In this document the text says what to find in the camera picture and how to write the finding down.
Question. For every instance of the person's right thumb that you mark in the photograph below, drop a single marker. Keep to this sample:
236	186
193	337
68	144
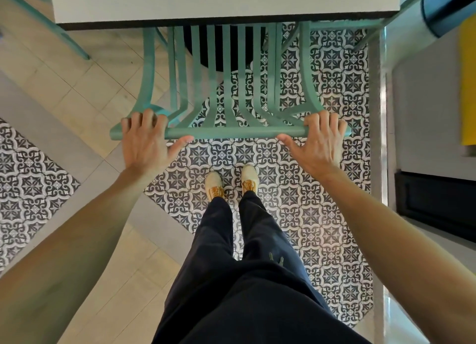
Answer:
292	144

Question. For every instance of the dark blue cylinder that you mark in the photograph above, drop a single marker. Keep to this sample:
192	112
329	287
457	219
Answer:
446	5

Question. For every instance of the person's left middle finger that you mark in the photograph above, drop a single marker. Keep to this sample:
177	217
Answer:
149	119

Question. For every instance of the yellow panel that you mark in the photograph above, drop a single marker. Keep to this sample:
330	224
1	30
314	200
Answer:
468	83

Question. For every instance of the person's right forearm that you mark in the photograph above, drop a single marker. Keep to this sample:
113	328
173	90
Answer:
401	250

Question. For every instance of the person's right beige shoe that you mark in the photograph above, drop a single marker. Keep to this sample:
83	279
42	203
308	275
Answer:
249	178

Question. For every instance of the person's right little finger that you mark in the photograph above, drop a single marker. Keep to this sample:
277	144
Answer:
342	130

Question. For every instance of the person's right hand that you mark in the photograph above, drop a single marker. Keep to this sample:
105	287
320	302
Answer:
321	148

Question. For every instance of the black round table base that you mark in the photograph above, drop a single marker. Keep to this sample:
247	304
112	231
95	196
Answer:
230	53

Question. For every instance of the person's right middle finger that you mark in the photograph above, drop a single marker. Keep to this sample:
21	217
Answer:
322	121

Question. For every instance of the person's beige shoe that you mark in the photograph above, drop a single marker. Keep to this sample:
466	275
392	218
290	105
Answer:
214	185
249	178

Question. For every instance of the black cabinet panel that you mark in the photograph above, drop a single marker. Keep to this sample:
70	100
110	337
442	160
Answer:
435	206

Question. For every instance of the dark navy trousers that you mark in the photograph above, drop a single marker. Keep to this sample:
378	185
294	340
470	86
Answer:
245	280

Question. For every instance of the person's left forearm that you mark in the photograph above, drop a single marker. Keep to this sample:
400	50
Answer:
70	250

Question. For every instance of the person's left little finger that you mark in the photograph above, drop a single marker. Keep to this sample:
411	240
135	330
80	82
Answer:
125	126

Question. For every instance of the person's left thumb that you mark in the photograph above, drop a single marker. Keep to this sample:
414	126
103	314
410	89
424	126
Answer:
180	146

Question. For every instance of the person's left beige shoe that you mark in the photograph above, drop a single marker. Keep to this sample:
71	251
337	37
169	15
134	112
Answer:
214	185

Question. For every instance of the teal metal slatted chair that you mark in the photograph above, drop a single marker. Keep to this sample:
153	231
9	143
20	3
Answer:
230	131

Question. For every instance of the person's left hand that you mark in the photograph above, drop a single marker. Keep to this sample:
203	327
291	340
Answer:
143	146

